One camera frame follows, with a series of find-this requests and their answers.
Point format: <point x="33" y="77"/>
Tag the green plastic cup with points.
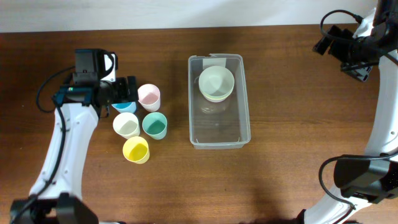
<point x="155" y="125"/>

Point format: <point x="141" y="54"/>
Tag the pink plastic cup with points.
<point x="149" y="97"/>

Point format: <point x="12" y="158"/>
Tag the yellow bowl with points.
<point x="219" y="94"/>

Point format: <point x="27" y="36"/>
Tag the white bowl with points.
<point x="216" y="79"/>

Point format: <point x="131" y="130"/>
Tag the pink bowl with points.
<point x="216" y="99"/>

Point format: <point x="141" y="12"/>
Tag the blue plastic cup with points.
<point x="129" y="107"/>

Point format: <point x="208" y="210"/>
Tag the yellow plastic cup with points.
<point x="136" y="150"/>

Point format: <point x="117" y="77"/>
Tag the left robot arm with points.
<point x="56" y="195"/>

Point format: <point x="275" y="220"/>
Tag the white label on container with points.
<point x="209" y="62"/>

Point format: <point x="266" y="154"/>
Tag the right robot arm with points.
<point x="354" y="182"/>

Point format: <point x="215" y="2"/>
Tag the cream plastic cup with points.
<point x="126" y="125"/>

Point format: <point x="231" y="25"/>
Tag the mint green bowl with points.
<point x="226" y="94"/>

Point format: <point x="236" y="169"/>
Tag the clear plastic storage container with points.
<point x="224" y="125"/>

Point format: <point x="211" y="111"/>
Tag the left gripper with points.
<point x="123" y="84"/>

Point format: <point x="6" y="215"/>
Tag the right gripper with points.
<point x="360" y="71"/>

